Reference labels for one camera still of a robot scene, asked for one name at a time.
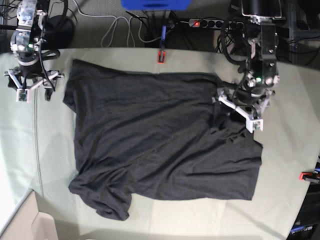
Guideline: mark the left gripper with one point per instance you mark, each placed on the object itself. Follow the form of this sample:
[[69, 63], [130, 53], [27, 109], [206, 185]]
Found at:
[[246, 99]]

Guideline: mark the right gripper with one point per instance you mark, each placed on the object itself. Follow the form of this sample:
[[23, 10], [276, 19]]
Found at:
[[32, 76]]

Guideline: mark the black t-shirt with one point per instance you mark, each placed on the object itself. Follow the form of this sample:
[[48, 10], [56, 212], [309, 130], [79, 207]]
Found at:
[[149, 134]]

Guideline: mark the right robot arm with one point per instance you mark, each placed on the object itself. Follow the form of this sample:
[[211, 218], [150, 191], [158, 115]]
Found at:
[[26, 44]]

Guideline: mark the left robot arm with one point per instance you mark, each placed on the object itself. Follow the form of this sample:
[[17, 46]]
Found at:
[[259, 37]]

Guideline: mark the black round bag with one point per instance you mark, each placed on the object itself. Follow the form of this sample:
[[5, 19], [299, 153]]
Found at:
[[62, 38]]

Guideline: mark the middle red black clamp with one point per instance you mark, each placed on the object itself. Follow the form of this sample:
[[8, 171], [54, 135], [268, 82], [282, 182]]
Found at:
[[161, 56]]

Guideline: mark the red black clamp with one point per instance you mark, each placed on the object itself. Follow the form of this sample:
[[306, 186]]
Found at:
[[161, 56], [312, 177]]

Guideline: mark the black power strip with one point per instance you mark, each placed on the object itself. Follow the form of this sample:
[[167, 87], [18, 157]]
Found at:
[[215, 24]]

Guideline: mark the right red black clamp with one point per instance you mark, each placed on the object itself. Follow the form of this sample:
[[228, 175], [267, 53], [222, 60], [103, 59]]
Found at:
[[312, 177]]

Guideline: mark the blue box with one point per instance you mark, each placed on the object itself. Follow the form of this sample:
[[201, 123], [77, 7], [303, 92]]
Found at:
[[137, 5]]

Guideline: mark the cardboard box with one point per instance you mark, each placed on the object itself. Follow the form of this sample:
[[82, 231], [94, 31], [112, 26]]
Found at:
[[28, 223]]

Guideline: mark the black equipment box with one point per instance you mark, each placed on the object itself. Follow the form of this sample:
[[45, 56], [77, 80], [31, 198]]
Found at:
[[307, 223]]

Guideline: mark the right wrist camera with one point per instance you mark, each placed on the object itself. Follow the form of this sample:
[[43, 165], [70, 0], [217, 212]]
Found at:
[[23, 95]]

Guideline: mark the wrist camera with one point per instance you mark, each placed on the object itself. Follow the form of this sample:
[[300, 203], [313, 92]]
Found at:
[[254, 124], [23, 95]]

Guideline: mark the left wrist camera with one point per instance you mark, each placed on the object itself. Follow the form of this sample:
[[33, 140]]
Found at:
[[254, 124]]

